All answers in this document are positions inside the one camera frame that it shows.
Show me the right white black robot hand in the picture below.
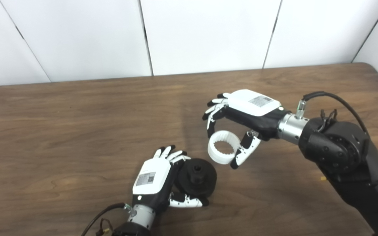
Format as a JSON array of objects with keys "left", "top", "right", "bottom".
[{"left": 202, "top": 89, "right": 291, "bottom": 170}]

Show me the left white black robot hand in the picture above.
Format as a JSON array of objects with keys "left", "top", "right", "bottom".
[{"left": 132, "top": 145, "right": 210, "bottom": 213}]

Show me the round black stepped part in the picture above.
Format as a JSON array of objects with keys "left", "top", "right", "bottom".
[{"left": 176, "top": 158, "right": 218, "bottom": 198}]

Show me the white toothed ring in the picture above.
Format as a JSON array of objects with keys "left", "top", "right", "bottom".
[{"left": 208, "top": 130, "right": 241, "bottom": 165}]

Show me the left arm thin wire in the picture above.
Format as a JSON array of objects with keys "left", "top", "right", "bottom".
[{"left": 95, "top": 219, "right": 115, "bottom": 236}]

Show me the arm thin wire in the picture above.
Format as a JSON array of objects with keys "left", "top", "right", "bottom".
[
  {"left": 320, "top": 109, "right": 338, "bottom": 124},
  {"left": 95, "top": 219, "right": 115, "bottom": 236}
]

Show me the right arm thin wire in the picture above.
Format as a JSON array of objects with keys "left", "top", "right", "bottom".
[{"left": 320, "top": 109, "right": 338, "bottom": 124}]

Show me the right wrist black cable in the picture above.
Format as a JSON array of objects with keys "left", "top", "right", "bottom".
[{"left": 296, "top": 91, "right": 370, "bottom": 139}]

